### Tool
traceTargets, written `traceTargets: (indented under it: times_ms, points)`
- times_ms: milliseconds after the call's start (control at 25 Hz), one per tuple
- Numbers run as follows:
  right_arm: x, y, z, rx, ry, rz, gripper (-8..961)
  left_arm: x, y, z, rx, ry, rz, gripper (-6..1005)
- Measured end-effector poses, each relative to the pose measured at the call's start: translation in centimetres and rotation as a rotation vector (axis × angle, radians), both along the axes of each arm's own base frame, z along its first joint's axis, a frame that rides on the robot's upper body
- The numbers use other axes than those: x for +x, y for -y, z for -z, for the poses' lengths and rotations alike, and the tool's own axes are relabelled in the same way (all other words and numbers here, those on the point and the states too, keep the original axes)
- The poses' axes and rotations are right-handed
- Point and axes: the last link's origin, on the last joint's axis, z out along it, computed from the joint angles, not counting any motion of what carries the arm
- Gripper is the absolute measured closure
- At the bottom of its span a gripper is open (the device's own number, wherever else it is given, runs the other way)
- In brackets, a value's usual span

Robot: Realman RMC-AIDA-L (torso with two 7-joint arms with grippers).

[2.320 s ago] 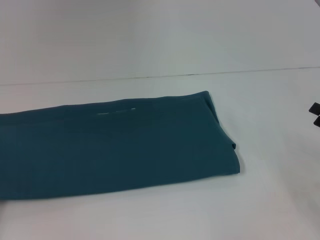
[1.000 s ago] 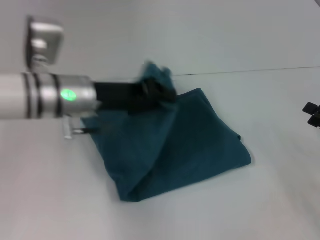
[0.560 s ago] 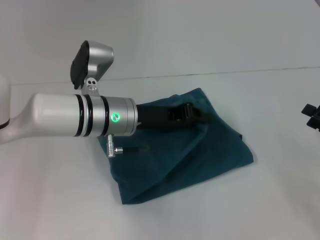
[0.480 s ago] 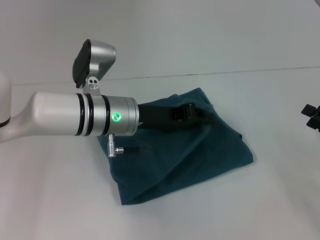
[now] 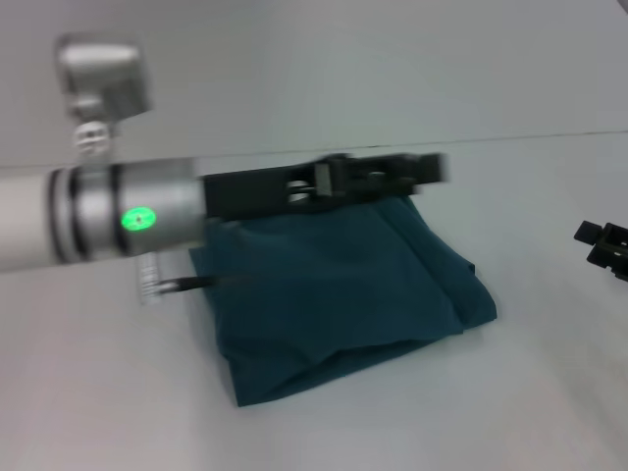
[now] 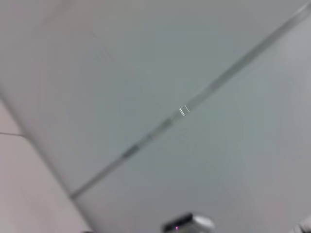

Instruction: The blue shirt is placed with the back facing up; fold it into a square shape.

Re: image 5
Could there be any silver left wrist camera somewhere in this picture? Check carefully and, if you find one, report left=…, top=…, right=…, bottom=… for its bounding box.
left=53, top=31, right=152, bottom=120

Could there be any silver cable connector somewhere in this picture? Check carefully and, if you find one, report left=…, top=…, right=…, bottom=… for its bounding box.
left=135, top=250, right=164, bottom=306

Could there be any teal blue shirt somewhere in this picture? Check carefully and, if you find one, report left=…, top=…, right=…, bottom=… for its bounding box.
left=188, top=194, right=502, bottom=409

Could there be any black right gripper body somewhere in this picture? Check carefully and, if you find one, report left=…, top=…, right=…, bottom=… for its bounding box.
left=586, top=222, right=628, bottom=284

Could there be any dark red thin cable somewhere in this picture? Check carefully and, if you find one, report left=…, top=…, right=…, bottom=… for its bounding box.
left=156, top=275, right=246, bottom=294

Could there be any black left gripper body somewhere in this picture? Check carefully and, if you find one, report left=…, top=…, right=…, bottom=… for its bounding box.
left=198, top=155, right=344, bottom=223

